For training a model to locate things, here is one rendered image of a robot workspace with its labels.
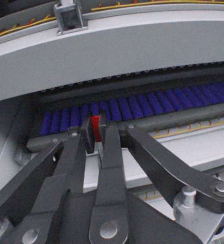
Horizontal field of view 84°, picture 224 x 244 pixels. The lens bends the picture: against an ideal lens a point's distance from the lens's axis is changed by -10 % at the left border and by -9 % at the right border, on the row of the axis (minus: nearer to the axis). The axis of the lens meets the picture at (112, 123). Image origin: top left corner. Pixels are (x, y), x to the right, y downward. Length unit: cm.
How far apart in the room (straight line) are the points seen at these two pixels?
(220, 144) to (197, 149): 5
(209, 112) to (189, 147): 8
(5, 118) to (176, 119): 29
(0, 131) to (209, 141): 35
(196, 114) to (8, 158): 33
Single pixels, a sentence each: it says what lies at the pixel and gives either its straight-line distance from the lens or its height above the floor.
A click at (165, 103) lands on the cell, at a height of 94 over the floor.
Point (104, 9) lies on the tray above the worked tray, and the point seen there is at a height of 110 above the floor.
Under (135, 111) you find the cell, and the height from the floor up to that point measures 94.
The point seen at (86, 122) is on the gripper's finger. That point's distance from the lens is 16.
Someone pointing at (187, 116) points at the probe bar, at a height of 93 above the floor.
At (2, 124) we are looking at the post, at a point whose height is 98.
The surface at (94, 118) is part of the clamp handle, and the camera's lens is 18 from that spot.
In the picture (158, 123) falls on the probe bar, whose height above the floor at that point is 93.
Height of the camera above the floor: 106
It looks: 30 degrees down
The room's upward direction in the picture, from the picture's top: 10 degrees counter-clockwise
